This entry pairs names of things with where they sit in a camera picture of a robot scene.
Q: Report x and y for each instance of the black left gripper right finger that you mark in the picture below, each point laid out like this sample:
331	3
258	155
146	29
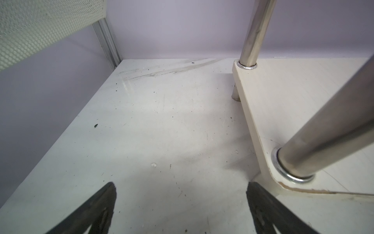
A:
271	216

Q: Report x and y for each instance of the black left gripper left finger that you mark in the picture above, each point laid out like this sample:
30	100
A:
95	215

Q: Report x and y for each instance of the white two-tier rack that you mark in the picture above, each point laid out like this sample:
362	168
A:
305	79

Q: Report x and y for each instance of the aluminium frame profile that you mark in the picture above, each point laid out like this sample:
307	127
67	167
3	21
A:
107	41

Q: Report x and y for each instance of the white mesh wall shelf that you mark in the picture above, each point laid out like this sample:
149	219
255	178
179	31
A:
28	27

